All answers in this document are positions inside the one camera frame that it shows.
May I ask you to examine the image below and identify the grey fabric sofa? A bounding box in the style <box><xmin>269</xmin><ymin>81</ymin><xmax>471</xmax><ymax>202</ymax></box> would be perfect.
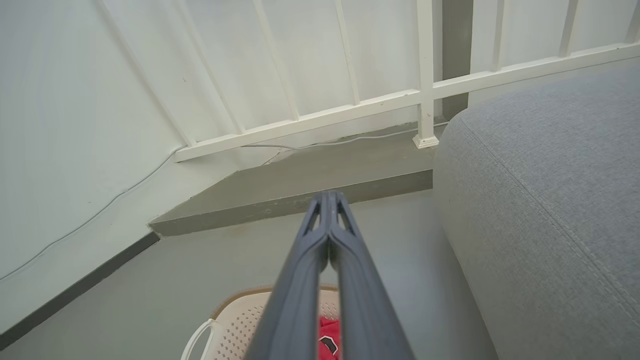
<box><xmin>433</xmin><ymin>64</ymin><xmax>640</xmax><ymax>360</ymax></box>

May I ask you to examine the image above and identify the thin grey cable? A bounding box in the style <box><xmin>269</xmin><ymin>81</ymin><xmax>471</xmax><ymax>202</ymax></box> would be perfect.
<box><xmin>0</xmin><ymin>121</ymin><xmax>451</xmax><ymax>282</ymax></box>

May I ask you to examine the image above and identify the white wooden railing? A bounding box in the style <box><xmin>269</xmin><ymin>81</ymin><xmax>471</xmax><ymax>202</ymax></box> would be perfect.
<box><xmin>95</xmin><ymin>0</ymin><xmax>640</xmax><ymax>164</ymax></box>

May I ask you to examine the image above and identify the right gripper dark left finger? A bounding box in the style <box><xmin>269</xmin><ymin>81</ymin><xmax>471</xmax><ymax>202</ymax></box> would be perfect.
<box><xmin>244</xmin><ymin>192</ymin><xmax>332</xmax><ymax>360</ymax></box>

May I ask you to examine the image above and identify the black wall baseboard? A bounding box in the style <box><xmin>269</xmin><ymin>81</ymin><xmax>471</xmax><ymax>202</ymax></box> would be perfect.
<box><xmin>0</xmin><ymin>231</ymin><xmax>161</xmax><ymax>351</ymax></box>

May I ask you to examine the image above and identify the red and white garment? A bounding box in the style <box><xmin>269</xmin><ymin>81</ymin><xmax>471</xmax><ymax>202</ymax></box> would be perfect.
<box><xmin>318</xmin><ymin>315</ymin><xmax>342</xmax><ymax>360</ymax></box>

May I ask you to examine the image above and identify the raised grey concrete step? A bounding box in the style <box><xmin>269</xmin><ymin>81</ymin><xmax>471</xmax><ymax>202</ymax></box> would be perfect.
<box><xmin>148</xmin><ymin>124</ymin><xmax>436</xmax><ymax>239</ymax></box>

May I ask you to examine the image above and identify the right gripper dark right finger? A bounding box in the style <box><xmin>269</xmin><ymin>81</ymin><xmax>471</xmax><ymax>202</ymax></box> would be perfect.
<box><xmin>327</xmin><ymin>190</ymin><xmax>417</xmax><ymax>360</ymax></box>

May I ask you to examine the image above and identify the beige plastic laundry basket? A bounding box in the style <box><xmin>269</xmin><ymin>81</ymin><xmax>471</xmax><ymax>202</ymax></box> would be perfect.
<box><xmin>180</xmin><ymin>285</ymin><xmax>342</xmax><ymax>360</ymax></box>

